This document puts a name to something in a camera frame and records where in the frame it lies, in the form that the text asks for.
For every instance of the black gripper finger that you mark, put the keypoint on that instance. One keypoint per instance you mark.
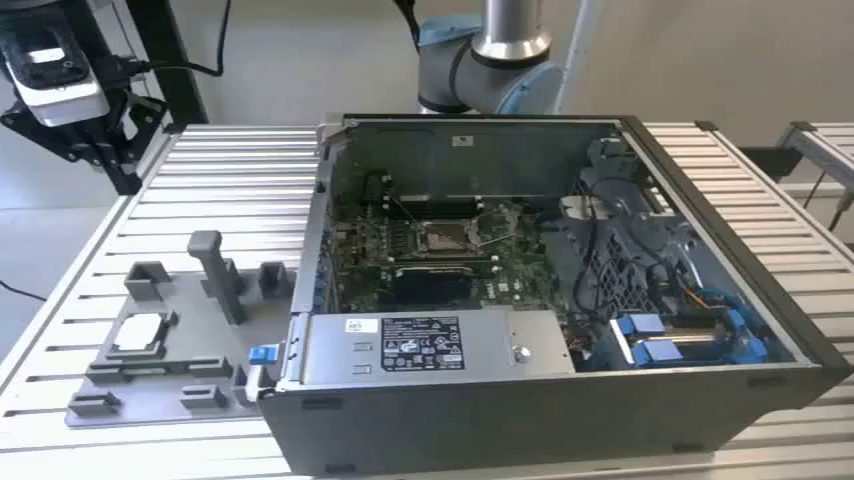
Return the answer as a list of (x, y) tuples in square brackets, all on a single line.
[(149, 115), (87, 152)]

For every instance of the silver CPU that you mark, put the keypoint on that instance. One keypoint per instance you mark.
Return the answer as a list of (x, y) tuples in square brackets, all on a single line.
[(141, 332)]

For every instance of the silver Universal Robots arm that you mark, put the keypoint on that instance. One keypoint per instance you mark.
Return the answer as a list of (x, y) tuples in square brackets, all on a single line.
[(468, 65)]

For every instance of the black RAM slot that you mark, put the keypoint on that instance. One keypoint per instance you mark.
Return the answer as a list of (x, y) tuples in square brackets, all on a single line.
[(434, 202)]

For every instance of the CPU socket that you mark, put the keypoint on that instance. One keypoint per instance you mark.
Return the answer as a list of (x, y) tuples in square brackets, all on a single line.
[(442, 241)]

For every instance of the grey parts rack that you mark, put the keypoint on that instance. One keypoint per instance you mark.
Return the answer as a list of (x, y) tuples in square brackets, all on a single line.
[(194, 340)]

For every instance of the thin metal locking lever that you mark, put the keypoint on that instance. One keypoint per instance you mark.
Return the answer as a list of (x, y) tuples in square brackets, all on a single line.
[(406, 210)]

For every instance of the green RAM stick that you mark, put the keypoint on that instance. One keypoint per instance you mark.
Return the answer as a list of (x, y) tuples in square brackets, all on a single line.
[(157, 371)]

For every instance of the blue release latch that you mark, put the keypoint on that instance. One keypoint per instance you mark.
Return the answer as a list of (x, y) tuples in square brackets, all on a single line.
[(261, 355)]

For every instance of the green motherboard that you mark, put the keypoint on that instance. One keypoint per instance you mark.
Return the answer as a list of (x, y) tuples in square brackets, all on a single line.
[(521, 280)]

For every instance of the silver power supply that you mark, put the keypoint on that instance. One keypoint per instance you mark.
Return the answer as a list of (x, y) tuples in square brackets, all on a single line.
[(494, 340)]

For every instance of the grey metal drive cage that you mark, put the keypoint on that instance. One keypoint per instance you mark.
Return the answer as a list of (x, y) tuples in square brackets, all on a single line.
[(628, 240)]

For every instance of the black open PC case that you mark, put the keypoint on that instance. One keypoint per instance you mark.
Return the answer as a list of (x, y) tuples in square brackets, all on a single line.
[(468, 425)]

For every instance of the hard disk in blue carrier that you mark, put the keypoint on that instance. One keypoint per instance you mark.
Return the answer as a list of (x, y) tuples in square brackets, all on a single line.
[(657, 352), (641, 323)]

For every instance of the aluminium side table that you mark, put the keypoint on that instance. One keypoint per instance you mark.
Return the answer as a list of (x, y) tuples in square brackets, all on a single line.
[(828, 145)]

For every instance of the black upright post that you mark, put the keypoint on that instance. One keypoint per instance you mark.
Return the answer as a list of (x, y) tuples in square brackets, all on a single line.
[(174, 75)]

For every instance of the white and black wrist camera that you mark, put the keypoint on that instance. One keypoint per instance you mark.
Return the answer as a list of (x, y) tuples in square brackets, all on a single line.
[(63, 95)]

